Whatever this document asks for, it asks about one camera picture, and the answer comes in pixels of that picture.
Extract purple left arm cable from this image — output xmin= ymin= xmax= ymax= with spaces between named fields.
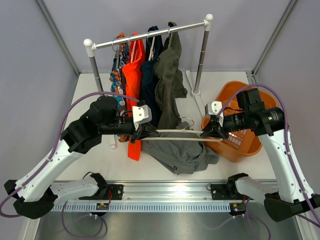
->
xmin=0 ymin=90 xmax=140 ymax=238

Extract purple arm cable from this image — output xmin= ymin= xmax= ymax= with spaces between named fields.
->
xmin=199 ymin=83 xmax=320 ymax=240
xmin=0 ymin=90 xmax=140 ymax=238

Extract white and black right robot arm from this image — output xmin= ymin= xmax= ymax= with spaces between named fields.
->
xmin=200 ymin=83 xmax=320 ymax=222

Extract orange plastic basket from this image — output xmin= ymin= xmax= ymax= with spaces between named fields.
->
xmin=201 ymin=81 xmax=278 ymax=163

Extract silver clothes rack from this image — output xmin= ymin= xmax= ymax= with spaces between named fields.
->
xmin=83 ymin=13 xmax=215 ymax=150

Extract slotted white cable duct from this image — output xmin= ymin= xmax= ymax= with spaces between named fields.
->
xmin=52 ymin=202 xmax=231 ymax=213

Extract colourful patterned shorts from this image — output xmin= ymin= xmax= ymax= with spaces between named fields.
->
xmin=109 ymin=43 xmax=130 ymax=143

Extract beige hanger of olive shorts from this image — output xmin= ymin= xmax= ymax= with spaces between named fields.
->
xmin=164 ymin=21 xmax=176 ymax=49

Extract cream hanger of grey shorts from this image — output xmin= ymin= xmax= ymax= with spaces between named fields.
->
xmin=145 ymin=128 xmax=223 ymax=142

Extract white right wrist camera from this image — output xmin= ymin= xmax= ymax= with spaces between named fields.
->
xmin=205 ymin=101 xmax=224 ymax=127

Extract bright orange shorts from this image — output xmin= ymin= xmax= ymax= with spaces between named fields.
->
xmin=122 ymin=39 xmax=146 ymax=161

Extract olive green shorts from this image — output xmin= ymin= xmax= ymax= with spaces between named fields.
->
xmin=153 ymin=32 xmax=188 ymax=130

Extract aluminium mounting rail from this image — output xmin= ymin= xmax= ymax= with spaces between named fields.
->
xmin=48 ymin=180 xmax=305 ymax=202

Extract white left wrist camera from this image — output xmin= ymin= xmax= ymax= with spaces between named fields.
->
xmin=132 ymin=104 xmax=152 ymax=130

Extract grey shorts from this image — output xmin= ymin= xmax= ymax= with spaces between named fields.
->
xmin=141 ymin=121 xmax=221 ymax=176

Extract hanger of patterned shorts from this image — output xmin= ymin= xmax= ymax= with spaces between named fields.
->
xmin=111 ymin=45 xmax=120 ymax=70

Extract navy blue shorts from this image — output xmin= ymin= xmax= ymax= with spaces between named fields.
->
xmin=139 ymin=35 xmax=163 ymax=127

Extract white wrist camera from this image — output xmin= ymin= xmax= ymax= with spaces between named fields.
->
xmin=205 ymin=101 xmax=224 ymax=127
xmin=132 ymin=104 xmax=152 ymax=130

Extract hanger of orange shorts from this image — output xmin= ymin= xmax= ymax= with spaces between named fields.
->
xmin=128 ymin=39 xmax=138 ymax=63

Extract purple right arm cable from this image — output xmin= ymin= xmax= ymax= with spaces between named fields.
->
xmin=199 ymin=83 xmax=320 ymax=240

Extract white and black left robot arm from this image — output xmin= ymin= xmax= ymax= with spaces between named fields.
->
xmin=4 ymin=95 xmax=152 ymax=220

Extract hanger of navy shorts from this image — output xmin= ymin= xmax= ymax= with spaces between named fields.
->
xmin=146 ymin=32 xmax=156 ymax=61

